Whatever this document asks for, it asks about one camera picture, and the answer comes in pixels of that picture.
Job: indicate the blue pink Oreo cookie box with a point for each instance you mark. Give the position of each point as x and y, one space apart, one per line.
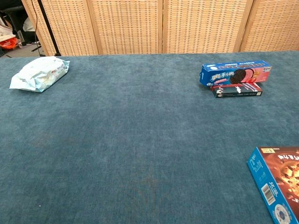
217 74

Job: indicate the small dark flat box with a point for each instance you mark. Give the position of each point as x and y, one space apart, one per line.
236 93

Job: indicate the blue chocolate cookie box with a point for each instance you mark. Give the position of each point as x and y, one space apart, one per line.
280 177

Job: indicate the woven wooden screen panel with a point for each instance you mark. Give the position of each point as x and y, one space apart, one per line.
70 28
203 25
273 25
126 25

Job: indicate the black tripod stand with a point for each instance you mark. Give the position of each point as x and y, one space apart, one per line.
47 25

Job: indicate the orange plastic bag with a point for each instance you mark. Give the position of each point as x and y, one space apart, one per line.
9 44

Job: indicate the white paper stack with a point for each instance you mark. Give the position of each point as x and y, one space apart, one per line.
5 31

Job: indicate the black office chair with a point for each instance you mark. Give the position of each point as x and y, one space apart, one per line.
14 10

